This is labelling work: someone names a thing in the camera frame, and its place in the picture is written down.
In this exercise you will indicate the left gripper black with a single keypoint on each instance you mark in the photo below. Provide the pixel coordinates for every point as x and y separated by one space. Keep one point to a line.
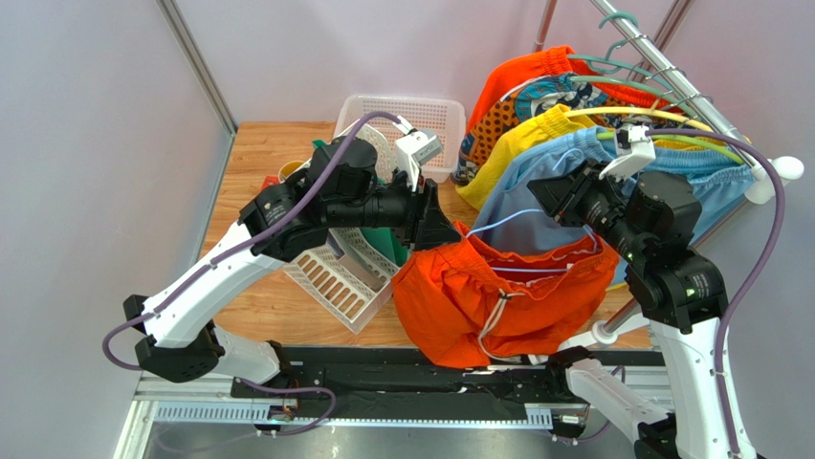
427 226

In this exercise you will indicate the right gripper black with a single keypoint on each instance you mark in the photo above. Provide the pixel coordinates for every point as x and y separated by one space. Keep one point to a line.
566 198

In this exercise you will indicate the light blue wire hanger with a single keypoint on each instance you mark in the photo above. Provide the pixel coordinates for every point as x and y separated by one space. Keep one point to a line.
527 233

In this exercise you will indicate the orange shorts front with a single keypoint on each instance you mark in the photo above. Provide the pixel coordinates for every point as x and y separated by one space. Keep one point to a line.
466 304

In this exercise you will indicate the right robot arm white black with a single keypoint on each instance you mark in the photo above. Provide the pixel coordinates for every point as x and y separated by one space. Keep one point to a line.
682 296

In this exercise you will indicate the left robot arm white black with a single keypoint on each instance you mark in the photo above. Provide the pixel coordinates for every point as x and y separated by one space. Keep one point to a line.
338 189

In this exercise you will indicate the light blue shorts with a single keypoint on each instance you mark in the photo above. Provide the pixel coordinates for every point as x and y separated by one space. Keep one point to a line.
511 194

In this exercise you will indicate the yellow shorts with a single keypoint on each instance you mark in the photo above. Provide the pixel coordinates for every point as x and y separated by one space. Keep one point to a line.
516 146

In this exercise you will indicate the yellow hanger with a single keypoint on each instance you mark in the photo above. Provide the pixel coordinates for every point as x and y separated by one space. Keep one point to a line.
652 113

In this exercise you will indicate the green hanger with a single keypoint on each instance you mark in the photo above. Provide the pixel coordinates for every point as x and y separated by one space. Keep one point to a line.
694 137

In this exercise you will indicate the patterned blue orange shorts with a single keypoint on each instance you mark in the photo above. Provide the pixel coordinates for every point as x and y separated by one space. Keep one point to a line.
526 101

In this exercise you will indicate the teal hanger front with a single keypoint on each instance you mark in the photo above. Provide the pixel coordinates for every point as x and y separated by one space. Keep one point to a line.
663 98

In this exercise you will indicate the teal hanger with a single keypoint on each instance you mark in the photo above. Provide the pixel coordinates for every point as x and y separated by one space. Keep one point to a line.
606 66
663 98

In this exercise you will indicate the orange shorts back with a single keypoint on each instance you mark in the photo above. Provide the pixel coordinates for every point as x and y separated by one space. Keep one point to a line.
550 62

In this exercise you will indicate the teal hanger back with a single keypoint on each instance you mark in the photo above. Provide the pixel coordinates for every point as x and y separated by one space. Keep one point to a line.
606 66

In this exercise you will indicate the green folder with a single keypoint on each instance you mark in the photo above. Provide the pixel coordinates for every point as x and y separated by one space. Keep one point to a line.
382 239

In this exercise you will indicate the white file organizer rack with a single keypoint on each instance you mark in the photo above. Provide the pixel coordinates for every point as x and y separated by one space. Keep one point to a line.
346 276

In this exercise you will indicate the white perforated basket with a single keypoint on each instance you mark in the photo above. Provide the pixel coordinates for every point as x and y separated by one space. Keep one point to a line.
443 117

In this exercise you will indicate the yellow cup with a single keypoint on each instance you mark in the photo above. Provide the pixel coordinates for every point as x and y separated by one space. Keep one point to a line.
288 169

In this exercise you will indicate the small red object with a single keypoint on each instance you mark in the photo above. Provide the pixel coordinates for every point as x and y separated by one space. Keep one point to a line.
268 185

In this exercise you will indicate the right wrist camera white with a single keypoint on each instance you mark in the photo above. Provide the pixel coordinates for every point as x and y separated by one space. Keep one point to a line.
634 151

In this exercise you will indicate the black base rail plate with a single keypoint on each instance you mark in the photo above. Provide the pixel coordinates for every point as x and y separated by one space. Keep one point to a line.
393 379

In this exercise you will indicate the metal clothes rack rail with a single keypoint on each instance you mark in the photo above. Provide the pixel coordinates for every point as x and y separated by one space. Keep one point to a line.
700 107

